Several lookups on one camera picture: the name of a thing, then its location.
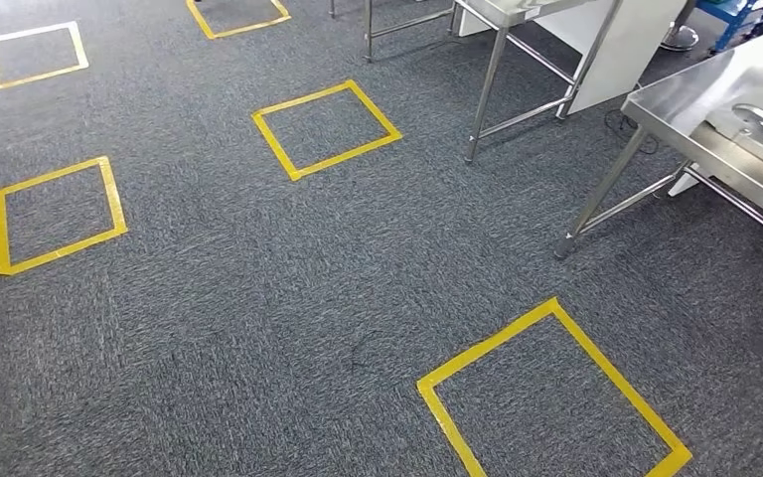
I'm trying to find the stamped sheet metal panel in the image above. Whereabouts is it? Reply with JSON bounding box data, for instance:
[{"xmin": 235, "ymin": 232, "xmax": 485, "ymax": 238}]
[{"xmin": 704, "ymin": 78, "xmax": 763, "ymax": 192}]

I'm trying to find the stainless steel workbench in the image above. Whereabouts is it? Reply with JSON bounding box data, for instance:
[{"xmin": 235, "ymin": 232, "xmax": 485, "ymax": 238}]
[{"xmin": 554, "ymin": 26, "xmax": 763, "ymax": 259}]

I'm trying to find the stainless steel table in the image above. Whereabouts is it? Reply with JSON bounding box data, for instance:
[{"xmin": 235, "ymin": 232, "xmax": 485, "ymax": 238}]
[
  {"xmin": 452, "ymin": 0, "xmax": 626, "ymax": 165},
  {"xmin": 327, "ymin": 0, "xmax": 459, "ymax": 66}
]

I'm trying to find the blue cart frame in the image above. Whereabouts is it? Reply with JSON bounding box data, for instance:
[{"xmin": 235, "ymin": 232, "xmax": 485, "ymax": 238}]
[{"xmin": 695, "ymin": 0, "xmax": 763, "ymax": 56}]

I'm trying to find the white cabinet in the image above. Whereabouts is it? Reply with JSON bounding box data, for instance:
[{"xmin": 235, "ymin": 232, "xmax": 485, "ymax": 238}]
[{"xmin": 457, "ymin": 0, "xmax": 688, "ymax": 118}]

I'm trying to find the chrome stanchion post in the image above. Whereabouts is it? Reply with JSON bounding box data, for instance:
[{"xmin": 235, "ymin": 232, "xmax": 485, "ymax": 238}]
[{"xmin": 659, "ymin": 0, "xmax": 702, "ymax": 54}]

